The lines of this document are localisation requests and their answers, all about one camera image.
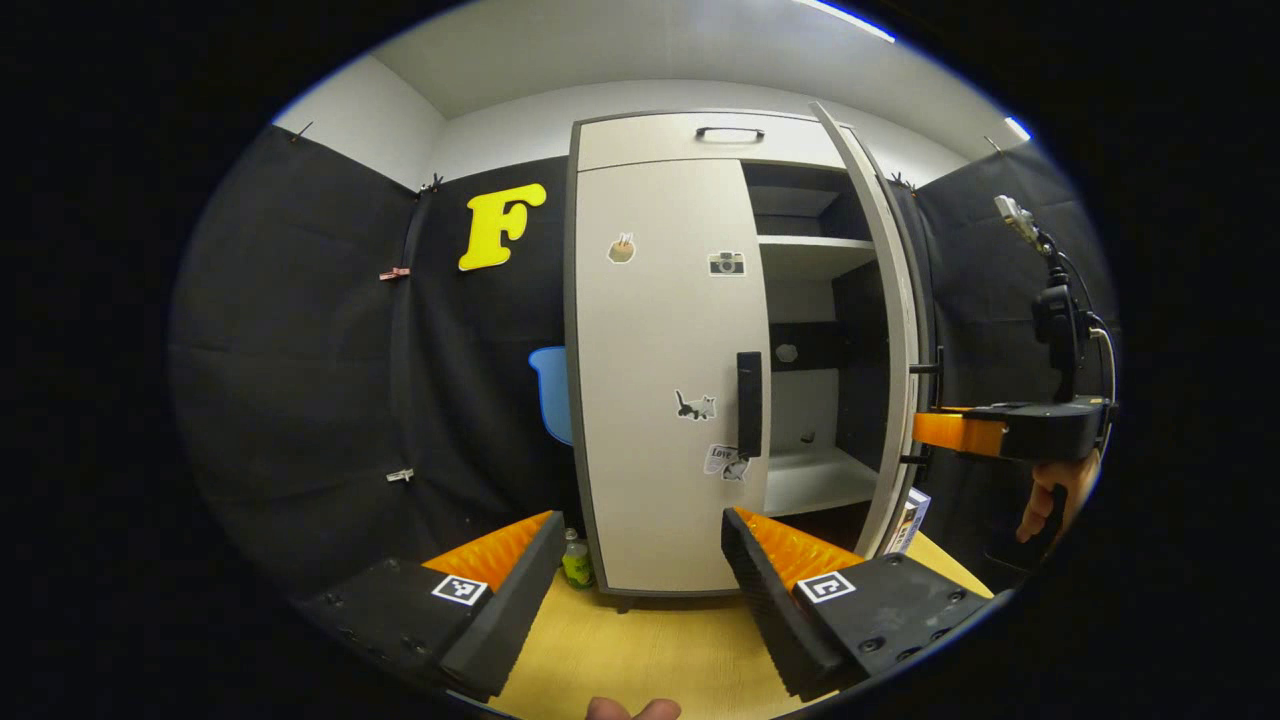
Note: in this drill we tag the black backdrop cloth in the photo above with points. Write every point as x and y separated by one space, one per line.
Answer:
300 380

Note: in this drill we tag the white cabinet shelf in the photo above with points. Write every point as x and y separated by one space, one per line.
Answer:
815 480
810 255

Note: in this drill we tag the black cloth clip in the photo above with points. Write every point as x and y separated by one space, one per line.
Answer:
432 184

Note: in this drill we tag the short ceiling light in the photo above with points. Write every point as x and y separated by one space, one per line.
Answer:
1018 129

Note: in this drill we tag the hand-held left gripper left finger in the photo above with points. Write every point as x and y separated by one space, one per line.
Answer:
505 610

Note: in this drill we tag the small white blue box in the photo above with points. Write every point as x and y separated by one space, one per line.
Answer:
908 522

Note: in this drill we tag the beige double-door shoe cabinet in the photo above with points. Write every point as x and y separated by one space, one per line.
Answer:
575 400

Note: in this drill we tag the beige cabinet flap panel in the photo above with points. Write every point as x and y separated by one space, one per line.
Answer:
640 140

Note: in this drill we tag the green drink bottle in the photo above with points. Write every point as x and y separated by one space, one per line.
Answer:
577 565

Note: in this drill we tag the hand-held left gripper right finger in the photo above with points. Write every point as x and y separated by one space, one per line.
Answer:
770 600

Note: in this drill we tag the long ceiling light strip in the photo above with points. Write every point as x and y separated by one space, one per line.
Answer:
850 18

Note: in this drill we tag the pink cloth clip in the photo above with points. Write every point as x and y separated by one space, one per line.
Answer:
393 273

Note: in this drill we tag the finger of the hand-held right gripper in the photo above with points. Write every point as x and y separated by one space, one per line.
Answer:
1050 430

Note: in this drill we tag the beige cabinet door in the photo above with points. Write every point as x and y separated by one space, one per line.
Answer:
650 340
895 300

